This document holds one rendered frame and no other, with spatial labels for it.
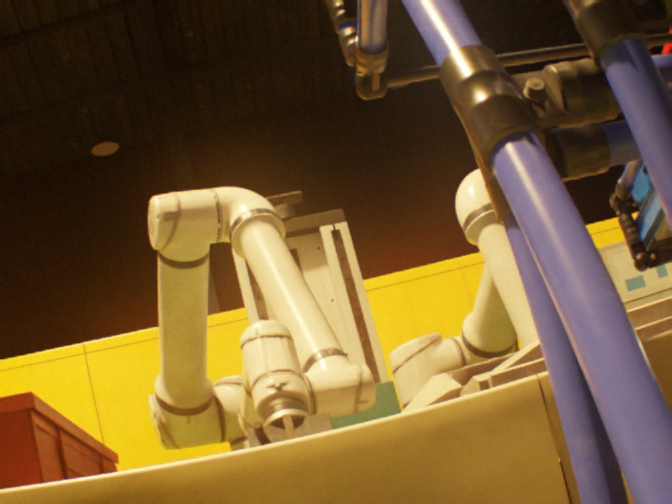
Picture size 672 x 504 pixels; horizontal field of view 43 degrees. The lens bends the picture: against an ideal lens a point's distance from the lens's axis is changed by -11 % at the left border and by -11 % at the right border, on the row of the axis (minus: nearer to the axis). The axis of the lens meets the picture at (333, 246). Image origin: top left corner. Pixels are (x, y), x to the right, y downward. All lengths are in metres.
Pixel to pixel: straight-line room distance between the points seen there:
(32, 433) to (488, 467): 0.34
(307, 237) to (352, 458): 2.17
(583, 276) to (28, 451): 0.46
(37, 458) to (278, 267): 1.22
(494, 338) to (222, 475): 1.84
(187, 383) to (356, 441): 1.63
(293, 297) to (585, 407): 1.31
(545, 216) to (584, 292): 0.04
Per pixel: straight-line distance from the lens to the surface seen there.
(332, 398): 1.61
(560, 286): 0.38
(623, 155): 0.59
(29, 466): 0.70
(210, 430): 2.37
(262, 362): 1.48
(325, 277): 2.75
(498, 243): 1.98
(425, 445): 0.65
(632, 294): 3.60
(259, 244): 1.92
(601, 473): 0.51
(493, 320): 2.39
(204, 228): 2.00
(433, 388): 1.42
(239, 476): 0.65
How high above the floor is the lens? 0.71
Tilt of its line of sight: 20 degrees up
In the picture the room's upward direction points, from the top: 15 degrees counter-clockwise
